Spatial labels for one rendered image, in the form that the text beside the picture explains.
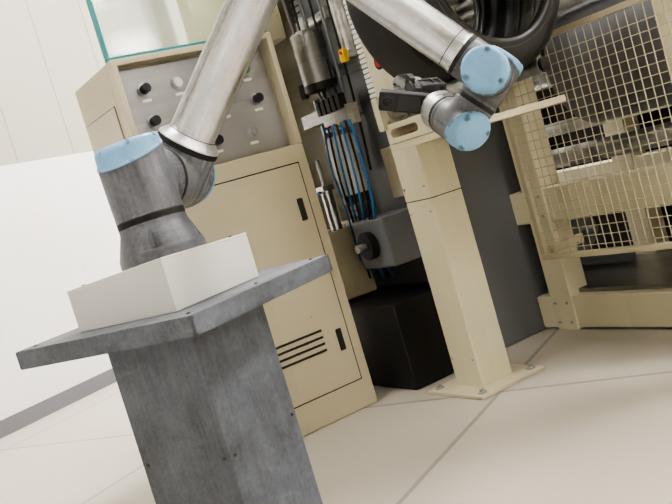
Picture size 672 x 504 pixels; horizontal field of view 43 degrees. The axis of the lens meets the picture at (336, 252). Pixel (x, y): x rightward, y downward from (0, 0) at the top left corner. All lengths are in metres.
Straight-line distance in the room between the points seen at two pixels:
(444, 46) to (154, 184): 0.66
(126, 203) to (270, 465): 0.63
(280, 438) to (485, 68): 0.90
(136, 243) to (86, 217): 3.26
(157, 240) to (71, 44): 3.69
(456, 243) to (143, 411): 1.19
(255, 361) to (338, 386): 0.97
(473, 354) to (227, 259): 1.09
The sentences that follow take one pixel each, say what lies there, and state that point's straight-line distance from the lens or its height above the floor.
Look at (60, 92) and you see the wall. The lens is 5.25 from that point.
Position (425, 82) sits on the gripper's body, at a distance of 2.06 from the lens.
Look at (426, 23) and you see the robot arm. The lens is 1.73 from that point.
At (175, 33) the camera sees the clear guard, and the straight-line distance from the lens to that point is 2.75.
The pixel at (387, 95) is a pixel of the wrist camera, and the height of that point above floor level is 0.91.
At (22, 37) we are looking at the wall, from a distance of 5.21.
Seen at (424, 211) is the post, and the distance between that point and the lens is 2.66.
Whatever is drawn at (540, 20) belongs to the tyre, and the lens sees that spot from 2.46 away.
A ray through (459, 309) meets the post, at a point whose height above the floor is 0.26.
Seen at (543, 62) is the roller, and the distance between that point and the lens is 2.49.
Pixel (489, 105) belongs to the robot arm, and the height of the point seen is 0.82.
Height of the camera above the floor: 0.77
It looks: 5 degrees down
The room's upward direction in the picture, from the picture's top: 16 degrees counter-clockwise
